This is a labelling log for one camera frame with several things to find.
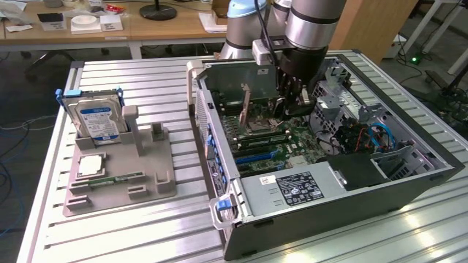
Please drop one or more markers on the wooden desk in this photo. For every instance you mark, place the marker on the wooden desk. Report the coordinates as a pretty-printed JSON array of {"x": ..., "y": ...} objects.
[{"x": 44, "y": 38}]

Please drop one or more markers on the black round lamp base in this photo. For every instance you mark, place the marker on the black round lamp base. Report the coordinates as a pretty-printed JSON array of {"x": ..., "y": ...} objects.
[{"x": 157, "y": 13}]

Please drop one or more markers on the white block with round bowl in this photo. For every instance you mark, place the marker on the white block with round bowl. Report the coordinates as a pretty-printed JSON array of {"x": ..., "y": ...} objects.
[{"x": 85, "y": 26}]

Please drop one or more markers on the metal disk bay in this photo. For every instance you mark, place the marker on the metal disk bay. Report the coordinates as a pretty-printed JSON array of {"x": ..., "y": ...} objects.
[{"x": 331, "y": 107}]

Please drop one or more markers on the hard disk in blue caddy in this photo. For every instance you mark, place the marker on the hard disk in blue caddy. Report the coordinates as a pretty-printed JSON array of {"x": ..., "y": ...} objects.
[{"x": 96, "y": 120}]

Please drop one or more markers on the green motherboard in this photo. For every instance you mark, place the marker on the green motherboard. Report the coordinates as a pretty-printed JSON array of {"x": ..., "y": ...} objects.
[{"x": 292, "y": 139}]

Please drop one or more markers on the plain white box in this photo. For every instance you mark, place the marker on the plain white box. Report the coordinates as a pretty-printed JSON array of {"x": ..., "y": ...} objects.
[{"x": 109, "y": 23}]

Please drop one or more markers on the grey parts rack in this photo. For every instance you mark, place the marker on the grey parts rack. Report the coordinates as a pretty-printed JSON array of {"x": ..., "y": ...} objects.
[{"x": 120, "y": 197}]

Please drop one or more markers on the white paper slip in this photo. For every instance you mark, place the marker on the white paper slip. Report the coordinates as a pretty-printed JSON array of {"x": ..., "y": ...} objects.
[{"x": 17, "y": 28}]

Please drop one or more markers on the small silver heatsink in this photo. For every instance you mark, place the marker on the small silver heatsink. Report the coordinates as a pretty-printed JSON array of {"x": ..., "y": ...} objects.
[{"x": 300, "y": 161}]

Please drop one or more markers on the stack of white papers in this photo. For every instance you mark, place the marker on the stack of white papers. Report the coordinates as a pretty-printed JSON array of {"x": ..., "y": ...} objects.
[{"x": 209, "y": 24}]

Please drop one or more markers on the green RAM stick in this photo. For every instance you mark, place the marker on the green RAM stick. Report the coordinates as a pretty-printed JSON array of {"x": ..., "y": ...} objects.
[{"x": 109, "y": 181}]

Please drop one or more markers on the silver CPU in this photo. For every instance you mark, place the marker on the silver CPU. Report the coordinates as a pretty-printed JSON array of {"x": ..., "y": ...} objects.
[{"x": 89, "y": 165}]

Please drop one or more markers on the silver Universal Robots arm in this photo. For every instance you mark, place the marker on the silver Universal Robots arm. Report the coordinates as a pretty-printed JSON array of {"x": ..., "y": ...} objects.
[{"x": 311, "y": 30}]

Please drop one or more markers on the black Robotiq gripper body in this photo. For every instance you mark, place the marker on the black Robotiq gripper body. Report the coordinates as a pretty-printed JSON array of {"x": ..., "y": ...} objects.
[{"x": 301, "y": 64}]

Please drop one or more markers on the black and white box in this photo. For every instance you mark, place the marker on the black and white box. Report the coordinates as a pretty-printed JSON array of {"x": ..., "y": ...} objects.
[{"x": 52, "y": 22}]

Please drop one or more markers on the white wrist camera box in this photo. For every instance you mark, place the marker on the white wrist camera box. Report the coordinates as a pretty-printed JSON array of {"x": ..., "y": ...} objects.
[{"x": 261, "y": 53}]

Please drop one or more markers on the white table frame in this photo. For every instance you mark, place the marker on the white table frame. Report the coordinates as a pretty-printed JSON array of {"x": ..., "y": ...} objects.
[{"x": 433, "y": 22}]

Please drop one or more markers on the black office chair base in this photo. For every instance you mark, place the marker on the black office chair base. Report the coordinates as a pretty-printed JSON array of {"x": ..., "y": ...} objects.
[{"x": 44, "y": 57}]

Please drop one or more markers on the black RAM stick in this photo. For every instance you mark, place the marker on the black RAM stick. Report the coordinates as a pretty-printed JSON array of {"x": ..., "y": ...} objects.
[{"x": 263, "y": 140}]

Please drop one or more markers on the grey power supply unit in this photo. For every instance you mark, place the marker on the grey power supply unit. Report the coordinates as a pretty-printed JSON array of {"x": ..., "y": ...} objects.
[{"x": 263, "y": 197}]

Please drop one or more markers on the wooden cabinet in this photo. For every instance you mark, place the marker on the wooden cabinet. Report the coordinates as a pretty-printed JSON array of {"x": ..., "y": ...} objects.
[{"x": 372, "y": 27}]

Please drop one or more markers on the brown cardboard box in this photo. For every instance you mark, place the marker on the brown cardboard box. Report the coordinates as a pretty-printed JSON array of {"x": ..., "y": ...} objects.
[{"x": 219, "y": 8}]

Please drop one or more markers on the open black PC case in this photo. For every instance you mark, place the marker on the open black PC case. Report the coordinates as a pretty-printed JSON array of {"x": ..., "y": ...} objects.
[{"x": 328, "y": 219}]

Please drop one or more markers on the CPU socket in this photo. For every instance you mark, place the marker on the CPU socket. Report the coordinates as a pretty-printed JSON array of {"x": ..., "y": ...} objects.
[{"x": 261, "y": 126}]

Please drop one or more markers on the graphics card with metal bracket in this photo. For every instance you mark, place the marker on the graphics card with metal bracket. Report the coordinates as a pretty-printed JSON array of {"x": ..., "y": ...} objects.
[{"x": 247, "y": 107}]

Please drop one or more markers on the red packet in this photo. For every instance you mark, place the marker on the red packet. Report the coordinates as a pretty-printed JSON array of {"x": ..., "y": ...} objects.
[{"x": 113, "y": 8}]

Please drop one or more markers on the blue expansion slot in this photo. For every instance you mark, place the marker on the blue expansion slot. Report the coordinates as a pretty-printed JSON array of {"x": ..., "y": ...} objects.
[{"x": 256, "y": 158}]

